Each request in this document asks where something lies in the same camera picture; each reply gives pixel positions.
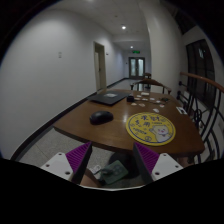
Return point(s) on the black computer mouse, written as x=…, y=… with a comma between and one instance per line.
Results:
x=101, y=117

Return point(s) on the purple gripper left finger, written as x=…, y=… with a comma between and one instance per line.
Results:
x=70, y=166

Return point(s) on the dark closed laptop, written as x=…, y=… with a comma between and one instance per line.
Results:
x=108, y=98

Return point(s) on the double glass door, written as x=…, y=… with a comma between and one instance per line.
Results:
x=136, y=67

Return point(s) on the dark window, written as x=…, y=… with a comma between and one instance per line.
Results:
x=200, y=63

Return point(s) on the wooden stair railing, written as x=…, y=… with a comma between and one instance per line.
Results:
x=209, y=121

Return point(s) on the green power strip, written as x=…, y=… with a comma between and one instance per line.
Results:
x=112, y=173

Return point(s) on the wooden chair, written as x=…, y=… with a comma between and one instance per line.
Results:
x=150, y=83

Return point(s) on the round yellow mouse pad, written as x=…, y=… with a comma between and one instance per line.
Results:
x=150, y=129

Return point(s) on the small black box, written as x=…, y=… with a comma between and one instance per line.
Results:
x=130, y=99

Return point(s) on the white side door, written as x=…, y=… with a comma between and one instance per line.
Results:
x=100, y=67

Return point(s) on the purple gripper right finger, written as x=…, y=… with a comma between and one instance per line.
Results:
x=153, y=166

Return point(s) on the green exit sign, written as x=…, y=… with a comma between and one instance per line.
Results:
x=136, y=52

